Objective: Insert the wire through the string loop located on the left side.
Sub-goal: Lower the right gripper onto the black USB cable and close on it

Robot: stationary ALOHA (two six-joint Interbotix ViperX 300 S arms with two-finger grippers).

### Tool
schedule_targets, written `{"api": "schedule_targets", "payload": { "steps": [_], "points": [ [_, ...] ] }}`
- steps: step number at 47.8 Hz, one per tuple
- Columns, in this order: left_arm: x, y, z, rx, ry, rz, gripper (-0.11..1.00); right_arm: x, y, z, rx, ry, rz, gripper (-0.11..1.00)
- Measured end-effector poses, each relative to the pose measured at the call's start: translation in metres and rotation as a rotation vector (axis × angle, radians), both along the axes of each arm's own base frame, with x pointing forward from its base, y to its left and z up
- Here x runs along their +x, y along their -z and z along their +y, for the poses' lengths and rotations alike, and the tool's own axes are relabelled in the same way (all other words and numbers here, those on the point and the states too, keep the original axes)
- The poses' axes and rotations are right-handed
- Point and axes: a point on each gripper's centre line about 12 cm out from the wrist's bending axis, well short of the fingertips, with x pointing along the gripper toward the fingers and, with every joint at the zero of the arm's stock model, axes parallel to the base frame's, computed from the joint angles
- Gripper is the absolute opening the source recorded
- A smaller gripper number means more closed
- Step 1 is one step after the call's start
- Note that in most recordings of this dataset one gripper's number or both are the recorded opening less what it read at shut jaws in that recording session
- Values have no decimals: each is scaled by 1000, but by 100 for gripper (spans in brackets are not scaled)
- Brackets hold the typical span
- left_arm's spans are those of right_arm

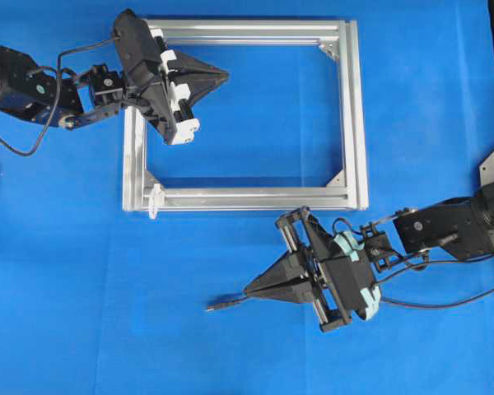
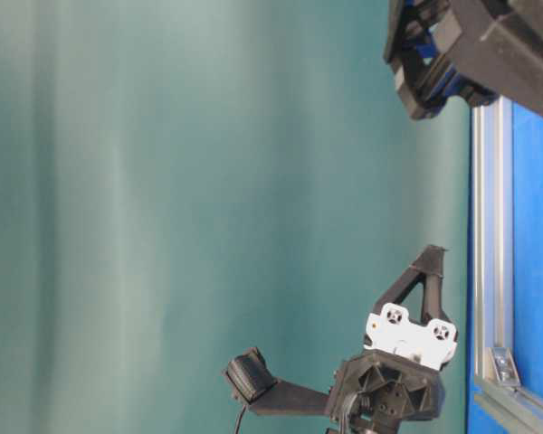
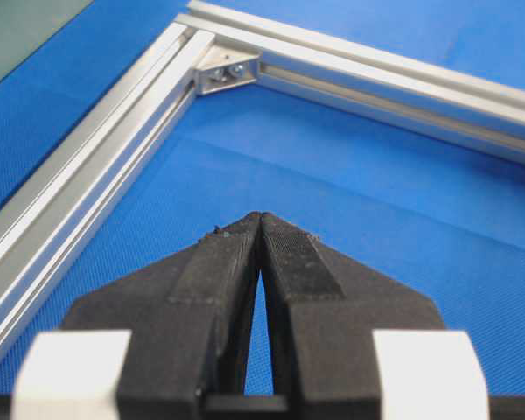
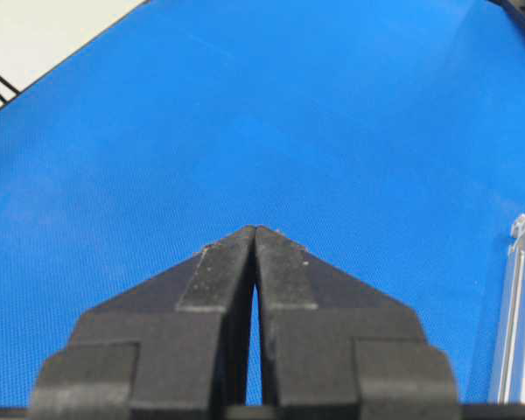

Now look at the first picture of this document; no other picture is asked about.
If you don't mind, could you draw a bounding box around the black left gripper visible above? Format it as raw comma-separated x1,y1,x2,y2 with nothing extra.
131,29,229,145

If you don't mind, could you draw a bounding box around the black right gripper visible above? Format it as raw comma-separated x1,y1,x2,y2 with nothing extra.
245,208,360,332

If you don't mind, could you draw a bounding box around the black usb wire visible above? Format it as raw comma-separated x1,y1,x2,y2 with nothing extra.
204,263,494,312

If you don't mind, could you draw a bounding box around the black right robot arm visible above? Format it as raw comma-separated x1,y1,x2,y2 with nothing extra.
244,187,494,332

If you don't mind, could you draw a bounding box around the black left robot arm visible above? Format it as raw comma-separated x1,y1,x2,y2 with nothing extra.
0,30,229,145

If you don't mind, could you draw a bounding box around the white zip tie loop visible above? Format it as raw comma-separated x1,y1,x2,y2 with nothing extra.
147,183,165,220

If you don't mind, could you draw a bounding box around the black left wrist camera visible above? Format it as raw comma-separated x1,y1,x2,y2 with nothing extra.
112,9,161,87

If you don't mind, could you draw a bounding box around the silver aluminium extrusion frame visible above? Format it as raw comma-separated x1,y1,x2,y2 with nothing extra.
122,19,369,214

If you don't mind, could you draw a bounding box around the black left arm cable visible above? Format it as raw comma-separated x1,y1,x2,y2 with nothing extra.
0,35,123,157

